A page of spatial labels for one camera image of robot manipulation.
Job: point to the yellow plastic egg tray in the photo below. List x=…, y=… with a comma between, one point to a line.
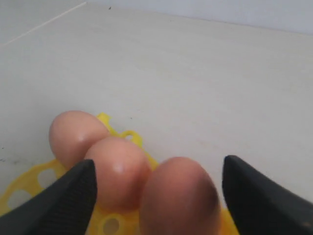
x=37, y=178

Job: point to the brown egg placed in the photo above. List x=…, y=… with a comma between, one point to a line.
x=179, y=198
x=122, y=169
x=72, y=133

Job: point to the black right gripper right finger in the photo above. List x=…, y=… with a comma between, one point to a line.
x=259, y=206

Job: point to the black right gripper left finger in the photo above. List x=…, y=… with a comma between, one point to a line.
x=63, y=208

